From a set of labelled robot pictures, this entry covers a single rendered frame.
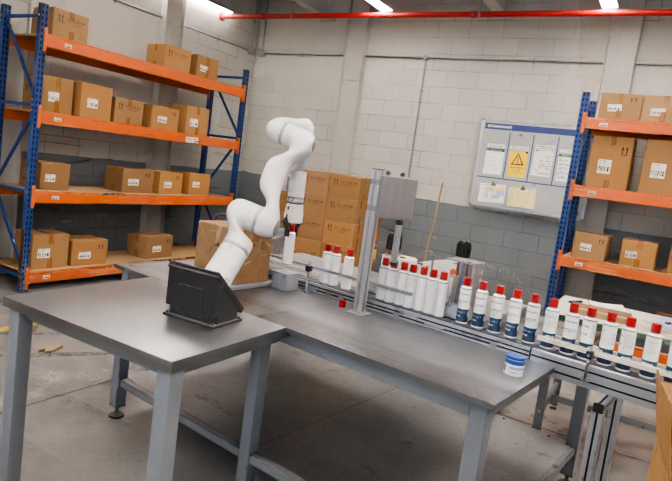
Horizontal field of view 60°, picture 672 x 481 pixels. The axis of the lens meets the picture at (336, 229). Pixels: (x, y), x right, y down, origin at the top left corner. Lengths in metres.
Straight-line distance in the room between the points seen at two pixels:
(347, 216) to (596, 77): 3.09
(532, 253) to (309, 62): 3.97
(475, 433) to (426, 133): 5.80
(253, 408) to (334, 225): 3.94
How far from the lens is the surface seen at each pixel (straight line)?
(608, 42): 7.13
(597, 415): 2.36
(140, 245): 6.84
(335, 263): 2.97
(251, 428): 2.65
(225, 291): 2.26
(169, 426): 2.04
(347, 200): 6.25
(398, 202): 2.65
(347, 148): 7.91
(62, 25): 5.96
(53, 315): 2.33
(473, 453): 2.06
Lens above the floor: 1.49
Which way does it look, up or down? 6 degrees down
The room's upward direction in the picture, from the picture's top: 8 degrees clockwise
